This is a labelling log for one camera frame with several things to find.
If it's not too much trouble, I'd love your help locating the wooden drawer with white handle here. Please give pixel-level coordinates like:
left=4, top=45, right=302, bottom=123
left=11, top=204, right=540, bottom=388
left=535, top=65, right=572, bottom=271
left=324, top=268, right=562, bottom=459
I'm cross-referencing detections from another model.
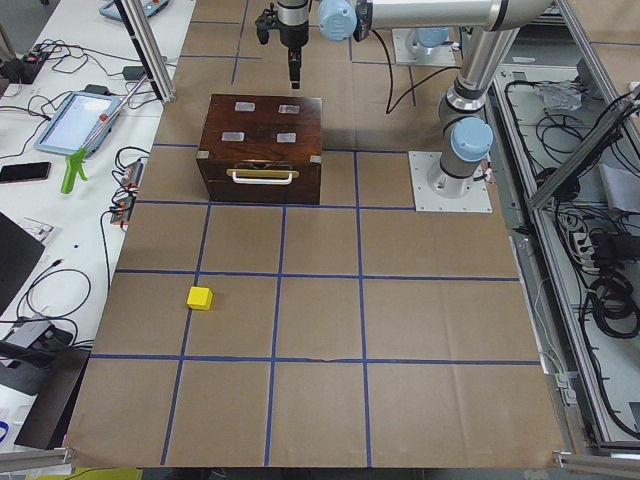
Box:
left=197, top=159, right=321, bottom=205

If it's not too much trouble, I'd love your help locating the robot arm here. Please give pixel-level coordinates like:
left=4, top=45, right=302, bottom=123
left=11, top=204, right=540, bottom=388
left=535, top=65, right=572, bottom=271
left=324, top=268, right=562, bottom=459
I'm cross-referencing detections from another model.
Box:
left=318, top=1, right=550, bottom=199
left=406, top=27, right=449, bottom=61

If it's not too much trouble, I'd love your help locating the dark wooden drawer box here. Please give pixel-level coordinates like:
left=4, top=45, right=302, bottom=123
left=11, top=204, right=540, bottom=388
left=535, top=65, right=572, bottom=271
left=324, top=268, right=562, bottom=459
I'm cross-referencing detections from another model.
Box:
left=195, top=93, right=325, bottom=206

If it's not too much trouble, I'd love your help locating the yellow cube block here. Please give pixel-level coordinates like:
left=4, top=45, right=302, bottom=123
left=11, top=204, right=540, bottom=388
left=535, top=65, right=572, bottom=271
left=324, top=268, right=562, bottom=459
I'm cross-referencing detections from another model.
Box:
left=186, top=286, right=214, bottom=311

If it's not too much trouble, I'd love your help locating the black power adapter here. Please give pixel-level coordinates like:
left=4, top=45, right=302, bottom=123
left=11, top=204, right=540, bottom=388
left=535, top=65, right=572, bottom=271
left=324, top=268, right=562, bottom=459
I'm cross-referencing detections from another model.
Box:
left=121, top=66, right=146, bottom=81

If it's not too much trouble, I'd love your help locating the blue teach pendant tablet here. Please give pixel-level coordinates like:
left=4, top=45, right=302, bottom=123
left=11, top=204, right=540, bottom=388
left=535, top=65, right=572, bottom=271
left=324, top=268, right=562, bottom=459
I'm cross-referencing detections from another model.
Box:
left=35, top=91, right=120, bottom=155

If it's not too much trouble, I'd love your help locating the black smartphone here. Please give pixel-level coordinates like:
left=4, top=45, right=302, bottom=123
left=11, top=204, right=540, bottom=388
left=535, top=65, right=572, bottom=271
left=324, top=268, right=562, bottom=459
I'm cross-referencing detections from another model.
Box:
left=0, top=161, right=52, bottom=184

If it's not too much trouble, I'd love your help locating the black laptop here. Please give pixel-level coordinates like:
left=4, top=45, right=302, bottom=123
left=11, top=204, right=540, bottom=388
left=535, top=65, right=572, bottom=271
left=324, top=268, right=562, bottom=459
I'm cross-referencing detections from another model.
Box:
left=0, top=213, right=45, bottom=313

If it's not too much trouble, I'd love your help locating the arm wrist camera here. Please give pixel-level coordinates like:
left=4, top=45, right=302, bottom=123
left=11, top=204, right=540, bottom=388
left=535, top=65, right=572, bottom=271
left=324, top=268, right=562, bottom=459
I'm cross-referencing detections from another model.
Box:
left=255, top=3, right=278, bottom=45

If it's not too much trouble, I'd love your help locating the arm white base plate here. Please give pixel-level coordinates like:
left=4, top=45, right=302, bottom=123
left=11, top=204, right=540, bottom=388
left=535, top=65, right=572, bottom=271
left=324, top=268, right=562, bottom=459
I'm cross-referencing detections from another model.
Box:
left=392, top=27, right=459, bottom=67
left=408, top=151, right=492, bottom=214

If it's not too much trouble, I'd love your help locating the aluminium frame post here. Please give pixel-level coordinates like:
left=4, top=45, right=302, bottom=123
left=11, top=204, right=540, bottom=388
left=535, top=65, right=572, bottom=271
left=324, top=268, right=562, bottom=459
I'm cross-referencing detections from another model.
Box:
left=115, top=0, right=176, bottom=104

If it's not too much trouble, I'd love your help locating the green handled reacher grabber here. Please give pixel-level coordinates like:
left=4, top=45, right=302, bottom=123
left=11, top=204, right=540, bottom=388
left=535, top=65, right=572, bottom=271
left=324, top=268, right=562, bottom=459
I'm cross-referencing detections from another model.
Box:
left=60, top=74, right=148, bottom=194

